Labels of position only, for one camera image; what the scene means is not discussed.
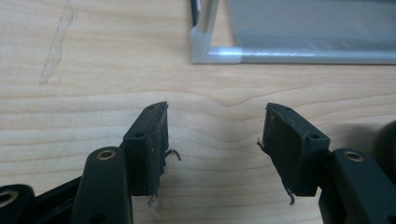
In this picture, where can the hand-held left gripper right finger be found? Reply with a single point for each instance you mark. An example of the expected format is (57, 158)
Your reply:
(292, 152)

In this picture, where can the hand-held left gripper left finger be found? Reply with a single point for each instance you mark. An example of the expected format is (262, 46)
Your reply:
(146, 155)

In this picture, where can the grey metal shoe rack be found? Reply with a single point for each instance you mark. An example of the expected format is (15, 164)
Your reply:
(311, 31)

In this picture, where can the clear tape strip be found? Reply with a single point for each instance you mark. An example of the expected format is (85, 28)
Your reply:
(57, 46)

